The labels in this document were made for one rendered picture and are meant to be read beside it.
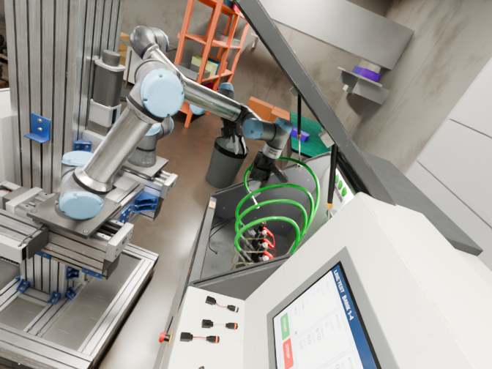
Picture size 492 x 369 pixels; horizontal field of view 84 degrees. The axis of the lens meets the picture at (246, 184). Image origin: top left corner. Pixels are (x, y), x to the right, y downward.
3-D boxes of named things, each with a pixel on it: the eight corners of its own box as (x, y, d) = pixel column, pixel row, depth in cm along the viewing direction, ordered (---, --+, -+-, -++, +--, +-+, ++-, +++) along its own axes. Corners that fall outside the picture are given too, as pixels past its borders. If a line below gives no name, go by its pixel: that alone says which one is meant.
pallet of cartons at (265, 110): (290, 132, 711) (298, 115, 689) (289, 143, 630) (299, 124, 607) (242, 113, 706) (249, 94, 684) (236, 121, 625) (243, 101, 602)
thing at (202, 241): (203, 217, 166) (210, 195, 158) (209, 219, 167) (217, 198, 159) (179, 306, 112) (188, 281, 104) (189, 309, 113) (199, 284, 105)
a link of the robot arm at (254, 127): (235, 128, 106) (258, 132, 112) (247, 142, 99) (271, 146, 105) (241, 109, 103) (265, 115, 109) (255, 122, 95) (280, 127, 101)
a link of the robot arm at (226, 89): (220, 90, 142) (235, 85, 140) (223, 110, 142) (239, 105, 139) (214, 85, 135) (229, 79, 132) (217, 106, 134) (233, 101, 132)
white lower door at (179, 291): (176, 286, 199) (202, 215, 167) (179, 287, 200) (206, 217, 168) (146, 386, 143) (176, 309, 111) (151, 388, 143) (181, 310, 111)
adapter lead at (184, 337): (179, 341, 82) (181, 337, 81) (179, 334, 84) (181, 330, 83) (217, 344, 85) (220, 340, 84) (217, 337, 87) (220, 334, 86)
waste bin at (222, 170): (237, 181, 388) (252, 146, 361) (228, 195, 349) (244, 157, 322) (209, 168, 390) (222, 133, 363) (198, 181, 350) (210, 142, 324)
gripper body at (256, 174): (248, 170, 121) (258, 147, 115) (266, 177, 122) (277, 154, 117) (248, 179, 114) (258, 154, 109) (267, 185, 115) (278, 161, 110)
